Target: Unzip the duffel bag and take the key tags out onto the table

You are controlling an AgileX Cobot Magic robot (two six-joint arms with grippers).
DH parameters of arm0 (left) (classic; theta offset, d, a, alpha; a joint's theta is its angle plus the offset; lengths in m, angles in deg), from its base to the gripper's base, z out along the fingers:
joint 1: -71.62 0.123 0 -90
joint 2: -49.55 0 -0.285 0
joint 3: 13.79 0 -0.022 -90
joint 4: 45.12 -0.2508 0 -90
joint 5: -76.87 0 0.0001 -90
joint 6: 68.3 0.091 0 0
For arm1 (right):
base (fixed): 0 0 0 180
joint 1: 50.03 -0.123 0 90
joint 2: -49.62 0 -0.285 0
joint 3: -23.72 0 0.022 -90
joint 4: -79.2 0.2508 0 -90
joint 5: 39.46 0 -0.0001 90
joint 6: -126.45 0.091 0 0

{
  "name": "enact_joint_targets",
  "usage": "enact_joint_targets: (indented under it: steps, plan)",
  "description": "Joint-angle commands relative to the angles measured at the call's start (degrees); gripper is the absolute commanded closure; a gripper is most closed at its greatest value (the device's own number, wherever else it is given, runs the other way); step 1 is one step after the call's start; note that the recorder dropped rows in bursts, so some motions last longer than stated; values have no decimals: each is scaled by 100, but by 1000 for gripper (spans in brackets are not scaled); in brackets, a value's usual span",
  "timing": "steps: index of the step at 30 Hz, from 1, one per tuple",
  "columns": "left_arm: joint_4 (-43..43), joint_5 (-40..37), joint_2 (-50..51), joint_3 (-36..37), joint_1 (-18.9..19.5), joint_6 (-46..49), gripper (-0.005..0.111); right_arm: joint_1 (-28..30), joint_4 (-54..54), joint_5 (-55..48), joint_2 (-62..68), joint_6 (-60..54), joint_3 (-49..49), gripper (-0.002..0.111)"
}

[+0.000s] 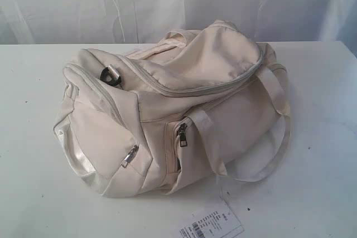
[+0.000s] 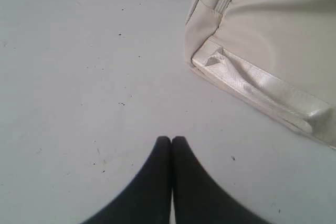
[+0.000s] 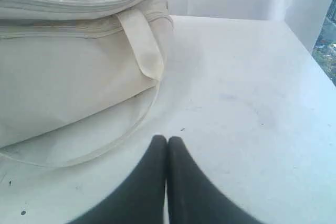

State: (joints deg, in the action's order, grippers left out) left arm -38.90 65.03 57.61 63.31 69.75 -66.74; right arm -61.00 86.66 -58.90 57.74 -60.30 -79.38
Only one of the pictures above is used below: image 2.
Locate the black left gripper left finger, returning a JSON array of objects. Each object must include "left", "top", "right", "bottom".
[{"left": 84, "top": 136, "right": 172, "bottom": 223}]

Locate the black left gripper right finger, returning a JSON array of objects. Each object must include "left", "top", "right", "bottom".
[{"left": 171, "top": 136, "right": 267, "bottom": 223}]

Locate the cream duffel bag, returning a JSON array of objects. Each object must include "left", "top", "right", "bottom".
[{"left": 185, "top": 0, "right": 335, "bottom": 148}]

